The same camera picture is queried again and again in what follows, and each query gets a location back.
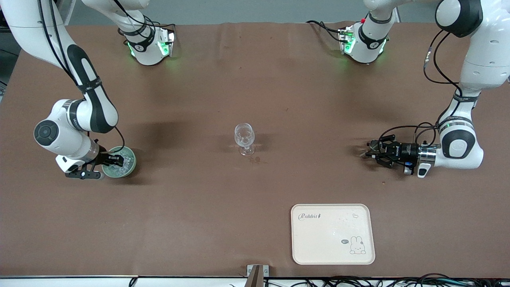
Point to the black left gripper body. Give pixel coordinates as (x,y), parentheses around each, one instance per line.
(407,151)

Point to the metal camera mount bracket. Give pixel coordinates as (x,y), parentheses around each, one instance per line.
(257,275)

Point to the green ceramic bowl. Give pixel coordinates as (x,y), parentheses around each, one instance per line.
(130,172)

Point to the clear wine glass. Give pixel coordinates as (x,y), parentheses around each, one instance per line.
(244,135)

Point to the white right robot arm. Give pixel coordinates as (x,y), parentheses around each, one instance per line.
(59,135)

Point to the steel double jigger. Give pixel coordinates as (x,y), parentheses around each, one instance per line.
(375,145)

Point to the cream rabbit print tray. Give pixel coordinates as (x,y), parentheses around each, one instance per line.
(326,239)

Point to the clear ice cube pile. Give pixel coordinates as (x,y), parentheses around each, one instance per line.
(119,170)

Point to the brown table mat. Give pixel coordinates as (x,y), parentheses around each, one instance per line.
(199,223)

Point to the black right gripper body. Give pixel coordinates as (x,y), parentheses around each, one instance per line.
(104,158)

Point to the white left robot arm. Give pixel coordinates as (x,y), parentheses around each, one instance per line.
(478,59)

